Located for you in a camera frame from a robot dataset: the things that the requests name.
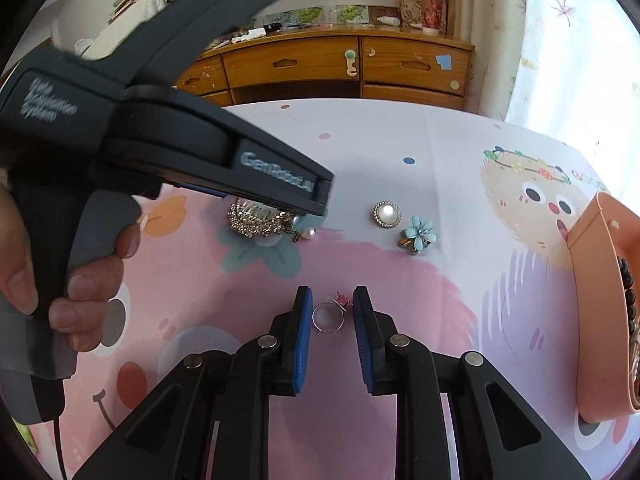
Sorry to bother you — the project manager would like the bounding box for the round pearl brooch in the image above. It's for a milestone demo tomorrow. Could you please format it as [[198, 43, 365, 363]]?
[[372, 201, 402, 230]]

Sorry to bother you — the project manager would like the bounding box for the silver ring with pink gem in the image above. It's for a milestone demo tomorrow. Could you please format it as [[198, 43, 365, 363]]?
[[311, 294, 351, 333]]

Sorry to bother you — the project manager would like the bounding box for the white leaf print curtain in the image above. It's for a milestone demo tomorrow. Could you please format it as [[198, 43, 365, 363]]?
[[470, 0, 640, 196]]

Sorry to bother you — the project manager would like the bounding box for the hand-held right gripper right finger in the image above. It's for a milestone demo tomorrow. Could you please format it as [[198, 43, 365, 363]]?
[[352, 285, 593, 480]]

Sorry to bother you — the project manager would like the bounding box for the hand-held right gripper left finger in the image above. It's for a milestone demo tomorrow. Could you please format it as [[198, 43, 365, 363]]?
[[82, 285, 315, 480]]

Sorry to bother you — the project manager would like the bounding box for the wooden desk with drawers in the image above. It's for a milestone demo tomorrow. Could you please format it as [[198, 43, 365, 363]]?
[[172, 27, 476, 111]]

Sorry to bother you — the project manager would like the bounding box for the red patterned cup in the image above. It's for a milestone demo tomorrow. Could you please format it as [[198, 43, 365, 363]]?
[[419, 0, 447, 35]]

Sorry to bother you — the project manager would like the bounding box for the cartoon printed tablecloth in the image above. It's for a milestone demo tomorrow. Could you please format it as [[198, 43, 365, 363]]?
[[0, 97, 640, 480]]

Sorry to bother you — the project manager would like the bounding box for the floral patterned box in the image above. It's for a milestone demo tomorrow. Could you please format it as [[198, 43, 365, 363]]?
[[398, 0, 426, 31]]

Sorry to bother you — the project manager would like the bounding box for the gold rhinestone hair comb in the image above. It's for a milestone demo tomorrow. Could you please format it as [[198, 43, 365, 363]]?
[[227, 199, 318, 244]]

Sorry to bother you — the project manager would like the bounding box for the white lace covered cabinet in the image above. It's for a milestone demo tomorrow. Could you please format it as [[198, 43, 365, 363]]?
[[75, 0, 196, 61]]

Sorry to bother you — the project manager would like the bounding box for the black bead bracelet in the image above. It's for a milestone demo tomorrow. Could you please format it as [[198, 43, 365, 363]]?
[[616, 256, 640, 333]]

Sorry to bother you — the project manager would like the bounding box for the person's left hand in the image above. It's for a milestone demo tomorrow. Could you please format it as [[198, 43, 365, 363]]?
[[0, 182, 146, 353]]

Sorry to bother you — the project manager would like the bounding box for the black cable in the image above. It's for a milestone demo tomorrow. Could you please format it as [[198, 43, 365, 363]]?
[[52, 417, 68, 480]]

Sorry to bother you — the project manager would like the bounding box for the blue flower brooch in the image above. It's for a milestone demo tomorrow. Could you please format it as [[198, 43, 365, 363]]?
[[397, 216, 439, 256]]

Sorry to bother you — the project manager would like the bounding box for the green plant picture strip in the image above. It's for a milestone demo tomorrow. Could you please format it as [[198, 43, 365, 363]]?
[[250, 4, 371, 28]]

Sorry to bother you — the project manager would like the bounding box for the peach plastic box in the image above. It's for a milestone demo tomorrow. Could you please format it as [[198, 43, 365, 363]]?
[[567, 191, 640, 418]]

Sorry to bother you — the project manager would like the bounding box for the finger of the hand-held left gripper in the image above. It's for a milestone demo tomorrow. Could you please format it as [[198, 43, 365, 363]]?
[[167, 182, 331, 217]]

